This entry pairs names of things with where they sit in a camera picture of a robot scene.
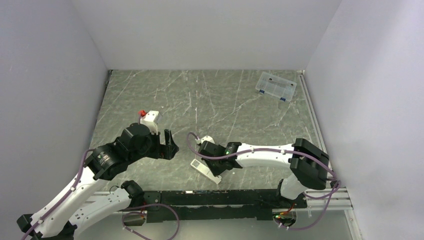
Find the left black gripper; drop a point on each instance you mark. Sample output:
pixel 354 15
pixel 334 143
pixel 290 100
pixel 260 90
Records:
pixel 166 151

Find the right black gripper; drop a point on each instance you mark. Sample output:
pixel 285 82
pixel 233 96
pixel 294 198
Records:
pixel 216 171

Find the white remote control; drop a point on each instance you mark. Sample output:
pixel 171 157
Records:
pixel 205 171

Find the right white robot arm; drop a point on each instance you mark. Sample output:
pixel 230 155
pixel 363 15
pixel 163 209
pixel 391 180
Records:
pixel 309 165

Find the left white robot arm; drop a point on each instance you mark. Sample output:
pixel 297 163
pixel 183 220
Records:
pixel 65 217

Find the clear plastic organizer box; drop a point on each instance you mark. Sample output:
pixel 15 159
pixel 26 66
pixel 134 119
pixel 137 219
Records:
pixel 275 86

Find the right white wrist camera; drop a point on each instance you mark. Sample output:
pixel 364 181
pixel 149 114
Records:
pixel 206 138

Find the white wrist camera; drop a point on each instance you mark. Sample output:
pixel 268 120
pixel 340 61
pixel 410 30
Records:
pixel 150 119
pixel 206 138

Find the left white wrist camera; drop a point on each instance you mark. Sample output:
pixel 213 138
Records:
pixel 150 119

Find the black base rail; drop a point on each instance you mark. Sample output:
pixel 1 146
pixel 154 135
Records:
pixel 259 204

